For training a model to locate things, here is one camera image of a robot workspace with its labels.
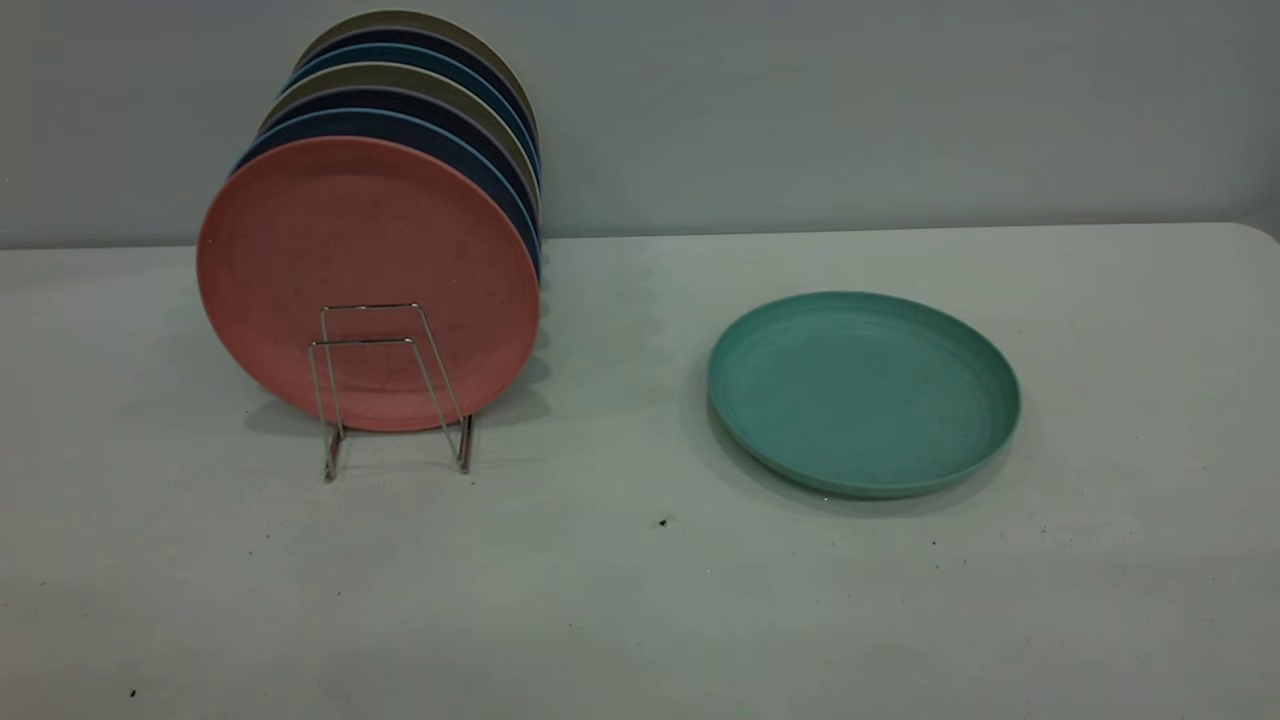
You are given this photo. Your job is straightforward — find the teal blue round plate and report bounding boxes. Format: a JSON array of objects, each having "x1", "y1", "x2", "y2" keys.
[{"x1": 283, "y1": 41, "x2": 542, "y2": 176}]

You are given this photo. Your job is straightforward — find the pink round plate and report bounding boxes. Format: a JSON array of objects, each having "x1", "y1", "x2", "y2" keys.
[{"x1": 196, "y1": 135, "x2": 542, "y2": 433}]

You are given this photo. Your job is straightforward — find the metal wire plate rack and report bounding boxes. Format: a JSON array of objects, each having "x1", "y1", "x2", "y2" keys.
[{"x1": 307, "y1": 303, "x2": 474, "y2": 484}]

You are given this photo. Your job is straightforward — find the navy blue round plate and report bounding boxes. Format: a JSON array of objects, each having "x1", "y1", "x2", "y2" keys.
[{"x1": 232, "y1": 107, "x2": 543, "y2": 283}]

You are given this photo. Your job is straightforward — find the olive green round plate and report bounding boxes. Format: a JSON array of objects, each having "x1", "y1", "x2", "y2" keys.
[
  {"x1": 300, "y1": 9, "x2": 541, "y2": 136},
  {"x1": 268, "y1": 61, "x2": 542, "y2": 201}
]

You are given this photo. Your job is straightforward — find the dark purple round plate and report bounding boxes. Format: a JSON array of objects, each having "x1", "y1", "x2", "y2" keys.
[
  {"x1": 257, "y1": 85, "x2": 542, "y2": 231},
  {"x1": 298, "y1": 26, "x2": 541, "y2": 151}
]

